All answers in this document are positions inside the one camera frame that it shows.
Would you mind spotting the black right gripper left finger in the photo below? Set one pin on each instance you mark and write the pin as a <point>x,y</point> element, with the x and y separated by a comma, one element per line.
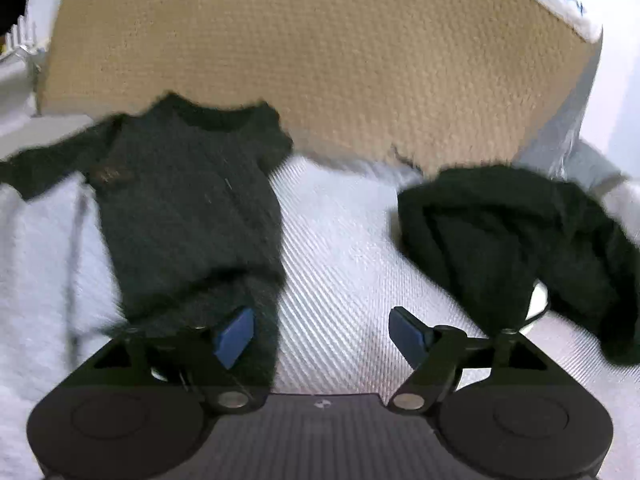
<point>142,406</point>

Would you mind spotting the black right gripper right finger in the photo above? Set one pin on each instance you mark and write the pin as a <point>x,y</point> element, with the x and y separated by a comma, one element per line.
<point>499,405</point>

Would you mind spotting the black and grey knit sweater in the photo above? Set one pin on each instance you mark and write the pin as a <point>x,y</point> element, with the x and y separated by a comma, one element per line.
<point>190,219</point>

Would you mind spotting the black folded garment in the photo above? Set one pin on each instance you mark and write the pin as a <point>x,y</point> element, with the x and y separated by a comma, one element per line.
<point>487,235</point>

